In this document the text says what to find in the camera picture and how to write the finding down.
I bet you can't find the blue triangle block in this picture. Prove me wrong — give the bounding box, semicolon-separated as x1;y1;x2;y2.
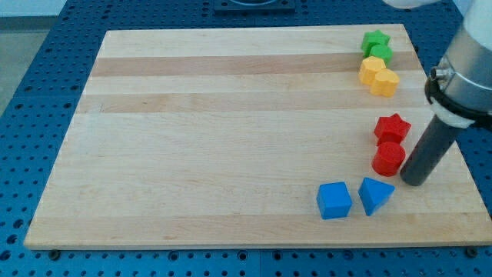
358;178;395;216

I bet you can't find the blue cube block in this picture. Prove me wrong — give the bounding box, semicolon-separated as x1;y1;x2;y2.
316;182;352;220

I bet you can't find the yellow heart block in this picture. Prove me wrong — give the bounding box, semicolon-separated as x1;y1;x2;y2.
370;68;400;98

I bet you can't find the yellow hexagon block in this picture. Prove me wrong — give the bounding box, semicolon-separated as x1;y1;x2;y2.
358;56;386;85

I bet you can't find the red star block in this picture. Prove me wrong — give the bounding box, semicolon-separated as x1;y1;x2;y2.
374;113;411;146

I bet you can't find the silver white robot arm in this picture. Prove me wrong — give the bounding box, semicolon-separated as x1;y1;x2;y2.
425;0;491;129

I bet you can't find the wooden board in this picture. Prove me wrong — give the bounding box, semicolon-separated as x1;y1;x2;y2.
24;24;491;250

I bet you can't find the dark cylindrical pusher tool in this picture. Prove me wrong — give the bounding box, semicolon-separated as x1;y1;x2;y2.
400;115;463;186

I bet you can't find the red cylinder block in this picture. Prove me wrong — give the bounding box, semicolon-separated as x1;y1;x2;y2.
371;142;406;177

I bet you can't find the green star block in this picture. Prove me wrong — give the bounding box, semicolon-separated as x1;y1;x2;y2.
361;29;391;58

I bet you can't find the green cylinder block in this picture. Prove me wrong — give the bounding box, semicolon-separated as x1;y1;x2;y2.
369;45;394;65

